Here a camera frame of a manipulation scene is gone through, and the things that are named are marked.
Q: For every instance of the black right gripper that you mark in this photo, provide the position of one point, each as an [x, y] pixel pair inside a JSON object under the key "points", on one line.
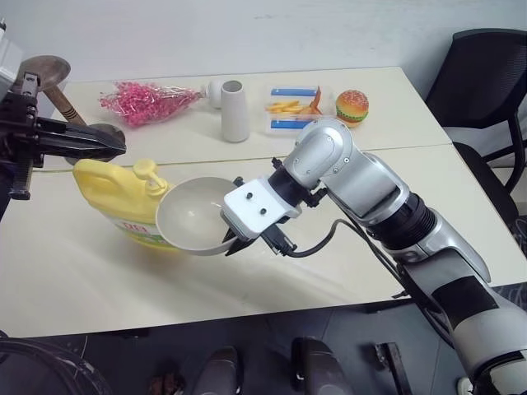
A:
{"points": [[276, 238]]}

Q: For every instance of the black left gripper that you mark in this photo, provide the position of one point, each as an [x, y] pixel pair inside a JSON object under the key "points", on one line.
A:
{"points": [[18, 136]]}

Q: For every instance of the beige round bowl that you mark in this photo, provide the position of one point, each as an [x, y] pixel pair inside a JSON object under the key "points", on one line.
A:
{"points": [[185, 210]]}

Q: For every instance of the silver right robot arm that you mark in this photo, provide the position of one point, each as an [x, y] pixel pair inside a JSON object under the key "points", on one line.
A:
{"points": [[379, 181]]}

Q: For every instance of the yellow pump bottle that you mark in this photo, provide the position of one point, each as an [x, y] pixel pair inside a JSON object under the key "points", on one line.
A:
{"points": [[108, 189]]}

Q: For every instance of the pink flowers in clear wrap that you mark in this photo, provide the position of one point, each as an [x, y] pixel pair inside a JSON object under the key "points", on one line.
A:
{"points": [[140, 103]]}

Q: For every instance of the wooden ladle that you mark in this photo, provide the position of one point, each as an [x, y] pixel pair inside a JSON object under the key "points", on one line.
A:
{"points": [[45, 72]]}

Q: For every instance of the tall white ceramic vase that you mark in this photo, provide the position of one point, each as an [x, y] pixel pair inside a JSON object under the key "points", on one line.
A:
{"points": [[234, 117]]}

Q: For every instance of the grey rounded shape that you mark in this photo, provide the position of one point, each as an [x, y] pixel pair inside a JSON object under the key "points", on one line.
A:
{"points": [[220, 370]]}

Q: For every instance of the clear plastic food box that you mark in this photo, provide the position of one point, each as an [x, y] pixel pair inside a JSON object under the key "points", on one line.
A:
{"points": [[284, 123]]}

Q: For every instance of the small white ceramic vase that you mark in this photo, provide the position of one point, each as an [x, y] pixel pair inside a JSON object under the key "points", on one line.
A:
{"points": [[213, 94]]}

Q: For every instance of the yellow toy french fries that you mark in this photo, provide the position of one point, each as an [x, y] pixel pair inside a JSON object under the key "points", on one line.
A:
{"points": [[284, 108]]}

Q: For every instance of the black rounded shape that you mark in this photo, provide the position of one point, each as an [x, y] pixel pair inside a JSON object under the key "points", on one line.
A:
{"points": [[319, 366]]}

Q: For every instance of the toy hamburger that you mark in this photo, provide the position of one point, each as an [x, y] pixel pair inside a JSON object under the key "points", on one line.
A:
{"points": [[352, 108]]}

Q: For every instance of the black flat bar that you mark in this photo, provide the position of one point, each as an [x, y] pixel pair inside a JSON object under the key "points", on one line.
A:
{"points": [[393, 366]]}

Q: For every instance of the black mesh office chair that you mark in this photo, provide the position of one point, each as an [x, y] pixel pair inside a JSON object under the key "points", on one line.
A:
{"points": [[481, 66]]}

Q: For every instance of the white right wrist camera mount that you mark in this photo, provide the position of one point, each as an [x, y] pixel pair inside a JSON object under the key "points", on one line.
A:
{"points": [[255, 205]]}

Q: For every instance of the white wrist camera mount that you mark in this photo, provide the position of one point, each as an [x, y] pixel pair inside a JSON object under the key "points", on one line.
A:
{"points": [[255, 205], [9, 61]]}

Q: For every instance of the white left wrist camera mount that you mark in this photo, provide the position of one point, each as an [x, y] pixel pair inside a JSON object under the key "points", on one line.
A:
{"points": [[9, 61]]}

